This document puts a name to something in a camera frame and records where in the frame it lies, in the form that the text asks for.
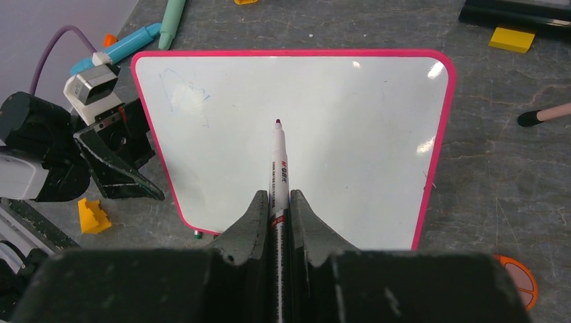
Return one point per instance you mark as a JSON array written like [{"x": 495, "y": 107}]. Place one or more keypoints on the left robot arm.
[{"x": 50, "y": 155}]

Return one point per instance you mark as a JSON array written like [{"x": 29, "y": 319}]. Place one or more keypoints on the pink framed whiteboard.
[{"x": 363, "y": 128}]

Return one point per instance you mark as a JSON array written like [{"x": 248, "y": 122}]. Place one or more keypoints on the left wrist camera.
[{"x": 91, "y": 91}]

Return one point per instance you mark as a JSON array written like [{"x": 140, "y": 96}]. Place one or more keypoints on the orange wedge block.
[{"x": 92, "y": 219}]

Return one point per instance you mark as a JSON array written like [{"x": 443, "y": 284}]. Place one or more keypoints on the yellow oval toy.
[{"x": 244, "y": 2}]

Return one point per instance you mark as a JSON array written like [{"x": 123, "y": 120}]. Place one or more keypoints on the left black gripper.
[{"x": 118, "y": 151}]

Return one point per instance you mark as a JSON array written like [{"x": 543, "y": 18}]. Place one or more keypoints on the yellow block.
[{"x": 513, "y": 40}]

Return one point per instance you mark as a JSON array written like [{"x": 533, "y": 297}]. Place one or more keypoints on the orange semicircle toy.
[{"x": 523, "y": 279}]

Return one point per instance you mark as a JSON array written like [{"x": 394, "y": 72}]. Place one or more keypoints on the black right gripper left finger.
[{"x": 224, "y": 281}]

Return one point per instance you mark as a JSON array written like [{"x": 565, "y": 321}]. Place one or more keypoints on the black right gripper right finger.
[{"x": 336, "y": 282}]

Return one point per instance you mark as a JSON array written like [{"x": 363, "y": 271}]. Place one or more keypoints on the magenta whiteboard marker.
[{"x": 279, "y": 203}]

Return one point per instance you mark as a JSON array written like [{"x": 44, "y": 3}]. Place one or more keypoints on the pink tripod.
[{"x": 532, "y": 118}]

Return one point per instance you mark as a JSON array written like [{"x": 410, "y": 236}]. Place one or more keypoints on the blue toy crayon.
[{"x": 120, "y": 50}]

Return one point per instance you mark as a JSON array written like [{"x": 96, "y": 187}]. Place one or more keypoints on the mint green toy stick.
[{"x": 171, "y": 19}]

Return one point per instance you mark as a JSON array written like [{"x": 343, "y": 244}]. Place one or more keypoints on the orange small toy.
[{"x": 109, "y": 40}]

